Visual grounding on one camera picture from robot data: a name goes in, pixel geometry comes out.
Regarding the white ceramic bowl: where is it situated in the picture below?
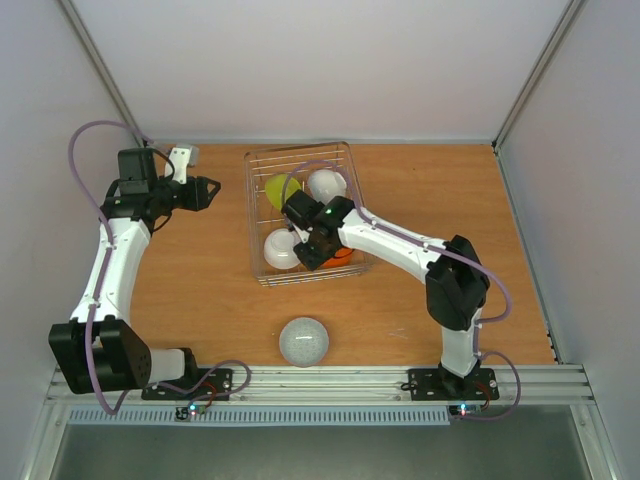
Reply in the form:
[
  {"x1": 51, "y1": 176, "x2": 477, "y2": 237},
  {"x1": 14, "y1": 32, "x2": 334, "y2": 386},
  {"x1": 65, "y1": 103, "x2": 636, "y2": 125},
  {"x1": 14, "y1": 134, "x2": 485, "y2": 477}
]
[{"x1": 308, "y1": 169, "x2": 347, "y2": 205}]

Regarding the green white bowl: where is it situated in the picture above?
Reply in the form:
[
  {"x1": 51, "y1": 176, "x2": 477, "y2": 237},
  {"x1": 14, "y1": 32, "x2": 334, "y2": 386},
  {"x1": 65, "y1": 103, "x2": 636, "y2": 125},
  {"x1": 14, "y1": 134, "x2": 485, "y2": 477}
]
[{"x1": 265, "y1": 174, "x2": 302, "y2": 211}]

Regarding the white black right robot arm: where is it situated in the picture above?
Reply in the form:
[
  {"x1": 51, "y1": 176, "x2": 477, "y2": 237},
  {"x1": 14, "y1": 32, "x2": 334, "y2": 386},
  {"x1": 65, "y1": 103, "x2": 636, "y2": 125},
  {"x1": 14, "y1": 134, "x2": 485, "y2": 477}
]
[{"x1": 281, "y1": 191, "x2": 490, "y2": 397}]

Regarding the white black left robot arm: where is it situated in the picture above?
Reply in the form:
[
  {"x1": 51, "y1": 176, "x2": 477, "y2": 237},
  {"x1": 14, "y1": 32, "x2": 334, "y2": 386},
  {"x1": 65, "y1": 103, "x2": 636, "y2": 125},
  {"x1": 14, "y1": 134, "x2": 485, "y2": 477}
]
[{"x1": 48, "y1": 145, "x2": 221, "y2": 398}]

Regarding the grey speckled bowl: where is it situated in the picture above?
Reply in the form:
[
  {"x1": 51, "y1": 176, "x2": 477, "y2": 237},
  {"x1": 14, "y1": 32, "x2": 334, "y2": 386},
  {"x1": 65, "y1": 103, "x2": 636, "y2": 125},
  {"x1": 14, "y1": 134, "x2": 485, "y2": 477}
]
[{"x1": 279, "y1": 317, "x2": 330, "y2": 368}]

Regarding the left small circuit board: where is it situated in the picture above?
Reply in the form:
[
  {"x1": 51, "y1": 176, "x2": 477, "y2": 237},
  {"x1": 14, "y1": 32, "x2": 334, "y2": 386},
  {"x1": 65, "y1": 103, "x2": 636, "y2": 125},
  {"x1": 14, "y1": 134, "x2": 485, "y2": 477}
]
[{"x1": 174, "y1": 405, "x2": 208, "y2": 421}]

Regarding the small circuit board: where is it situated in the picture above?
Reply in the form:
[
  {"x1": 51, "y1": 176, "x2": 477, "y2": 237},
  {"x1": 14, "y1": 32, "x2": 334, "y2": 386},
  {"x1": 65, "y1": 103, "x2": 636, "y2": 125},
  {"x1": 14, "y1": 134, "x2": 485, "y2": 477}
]
[
  {"x1": 449, "y1": 403, "x2": 484, "y2": 418},
  {"x1": 174, "y1": 405, "x2": 208, "y2": 421}
]

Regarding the right small circuit board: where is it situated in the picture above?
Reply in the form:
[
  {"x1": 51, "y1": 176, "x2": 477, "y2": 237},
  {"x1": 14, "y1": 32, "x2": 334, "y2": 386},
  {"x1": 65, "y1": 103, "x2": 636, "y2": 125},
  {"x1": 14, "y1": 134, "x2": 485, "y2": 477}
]
[{"x1": 449, "y1": 403, "x2": 484, "y2": 418}]

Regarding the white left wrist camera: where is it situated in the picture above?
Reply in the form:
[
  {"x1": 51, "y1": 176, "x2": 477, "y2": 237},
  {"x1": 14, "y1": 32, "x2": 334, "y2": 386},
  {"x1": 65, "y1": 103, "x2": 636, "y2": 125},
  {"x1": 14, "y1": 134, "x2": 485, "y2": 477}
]
[{"x1": 165, "y1": 144, "x2": 199, "y2": 184}]

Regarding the silver wire dish rack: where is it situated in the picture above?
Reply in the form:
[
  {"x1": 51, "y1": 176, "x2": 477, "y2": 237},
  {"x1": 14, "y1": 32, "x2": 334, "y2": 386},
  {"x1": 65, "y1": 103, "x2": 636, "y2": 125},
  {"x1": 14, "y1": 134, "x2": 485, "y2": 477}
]
[{"x1": 244, "y1": 141, "x2": 373, "y2": 287}]

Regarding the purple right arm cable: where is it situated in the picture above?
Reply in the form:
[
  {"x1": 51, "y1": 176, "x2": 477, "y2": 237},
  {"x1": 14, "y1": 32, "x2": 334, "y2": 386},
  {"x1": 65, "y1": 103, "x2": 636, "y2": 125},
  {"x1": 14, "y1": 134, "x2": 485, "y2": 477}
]
[{"x1": 281, "y1": 160, "x2": 522, "y2": 421}]

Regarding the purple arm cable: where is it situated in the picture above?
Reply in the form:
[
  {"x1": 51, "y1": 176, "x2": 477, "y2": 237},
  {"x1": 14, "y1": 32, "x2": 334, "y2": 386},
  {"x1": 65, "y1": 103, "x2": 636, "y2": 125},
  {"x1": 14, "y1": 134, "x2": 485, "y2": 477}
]
[
  {"x1": 68, "y1": 120, "x2": 253, "y2": 416},
  {"x1": 281, "y1": 160, "x2": 522, "y2": 421}
]

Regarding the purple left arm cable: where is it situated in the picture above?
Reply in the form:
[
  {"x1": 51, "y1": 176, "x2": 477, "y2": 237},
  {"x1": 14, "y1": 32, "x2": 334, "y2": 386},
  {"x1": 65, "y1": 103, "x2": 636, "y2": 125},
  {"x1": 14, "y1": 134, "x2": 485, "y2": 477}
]
[{"x1": 68, "y1": 120, "x2": 253, "y2": 416}]

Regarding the aluminium front rail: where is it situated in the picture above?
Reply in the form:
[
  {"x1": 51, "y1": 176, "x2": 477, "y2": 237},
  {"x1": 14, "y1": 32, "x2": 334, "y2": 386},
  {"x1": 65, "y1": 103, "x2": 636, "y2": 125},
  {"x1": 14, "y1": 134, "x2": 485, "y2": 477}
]
[{"x1": 45, "y1": 365, "x2": 595, "y2": 406}]

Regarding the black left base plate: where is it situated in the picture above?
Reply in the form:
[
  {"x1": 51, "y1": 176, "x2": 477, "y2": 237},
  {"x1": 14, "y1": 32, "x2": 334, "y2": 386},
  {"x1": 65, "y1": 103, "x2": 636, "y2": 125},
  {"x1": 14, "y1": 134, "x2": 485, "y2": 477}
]
[{"x1": 141, "y1": 368, "x2": 234, "y2": 401}]

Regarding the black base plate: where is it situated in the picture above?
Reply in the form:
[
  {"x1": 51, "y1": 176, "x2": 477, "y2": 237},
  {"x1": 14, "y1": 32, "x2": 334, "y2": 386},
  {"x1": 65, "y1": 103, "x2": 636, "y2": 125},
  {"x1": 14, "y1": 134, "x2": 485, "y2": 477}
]
[
  {"x1": 141, "y1": 368, "x2": 234, "y2": 401},
  {"x1": 401, "y1": 366, "x2": 500, "y2": 401}
]

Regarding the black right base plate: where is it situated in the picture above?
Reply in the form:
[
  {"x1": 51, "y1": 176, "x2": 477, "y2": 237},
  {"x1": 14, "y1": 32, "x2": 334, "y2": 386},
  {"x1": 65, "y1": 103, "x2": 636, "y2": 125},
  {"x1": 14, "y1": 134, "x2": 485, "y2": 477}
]
[{"x1": 401, "y1": 366, "x2": 500, "y2": 401}]

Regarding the grey slotted cable duct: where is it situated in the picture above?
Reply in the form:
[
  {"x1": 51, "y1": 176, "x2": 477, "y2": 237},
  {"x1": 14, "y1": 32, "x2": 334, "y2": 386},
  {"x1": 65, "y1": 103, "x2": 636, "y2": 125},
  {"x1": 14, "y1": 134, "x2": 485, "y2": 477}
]
[{"x1": 68, "y1": 406, "x2": 450, "y2": 428}]

